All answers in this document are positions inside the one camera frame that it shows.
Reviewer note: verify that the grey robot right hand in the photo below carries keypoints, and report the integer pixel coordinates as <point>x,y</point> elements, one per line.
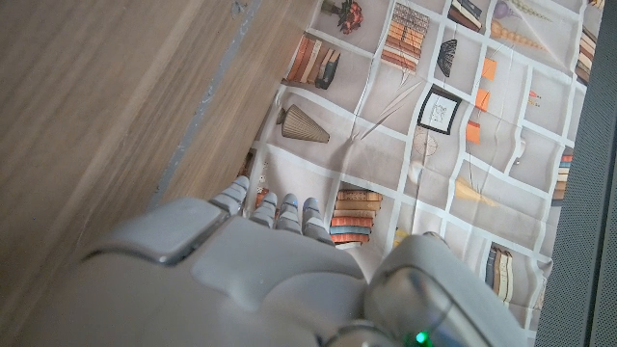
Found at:
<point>241,279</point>

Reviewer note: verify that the printed bookshelf backdrop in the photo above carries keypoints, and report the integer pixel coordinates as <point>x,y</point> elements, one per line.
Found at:
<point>376,144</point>

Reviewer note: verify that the dark grey partition panel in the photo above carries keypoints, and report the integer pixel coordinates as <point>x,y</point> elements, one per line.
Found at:
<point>578,193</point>

